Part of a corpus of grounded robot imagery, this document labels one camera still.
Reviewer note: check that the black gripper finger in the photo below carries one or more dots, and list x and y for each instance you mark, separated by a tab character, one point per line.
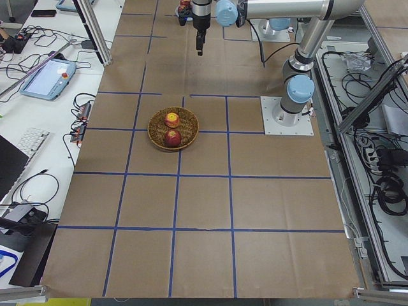
202	39
199	43

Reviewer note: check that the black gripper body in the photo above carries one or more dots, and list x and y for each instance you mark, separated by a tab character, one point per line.
201	21

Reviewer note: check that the red yellow striped apple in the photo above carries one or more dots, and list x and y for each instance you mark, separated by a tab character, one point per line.
172	120

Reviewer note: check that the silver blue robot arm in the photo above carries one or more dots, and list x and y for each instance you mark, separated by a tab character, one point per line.
298	86

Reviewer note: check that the round woven wicker basket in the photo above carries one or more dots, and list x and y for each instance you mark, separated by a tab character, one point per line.
188	128

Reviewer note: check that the dark red apple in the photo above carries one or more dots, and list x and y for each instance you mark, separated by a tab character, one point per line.
172	138

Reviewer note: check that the blue teach pendant tablet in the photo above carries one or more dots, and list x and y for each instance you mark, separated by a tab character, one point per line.
50	80

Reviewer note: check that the black smartphone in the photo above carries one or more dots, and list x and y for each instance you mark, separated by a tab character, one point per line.
43	13

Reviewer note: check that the white keyboard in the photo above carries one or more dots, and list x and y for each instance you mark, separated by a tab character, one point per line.
32	141

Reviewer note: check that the black laptop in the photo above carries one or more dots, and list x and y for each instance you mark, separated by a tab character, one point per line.
13	163

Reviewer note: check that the aluminium frame post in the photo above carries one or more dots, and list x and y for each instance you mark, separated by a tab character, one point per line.
93	30

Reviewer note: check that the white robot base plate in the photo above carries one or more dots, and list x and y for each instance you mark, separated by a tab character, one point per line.
287	127

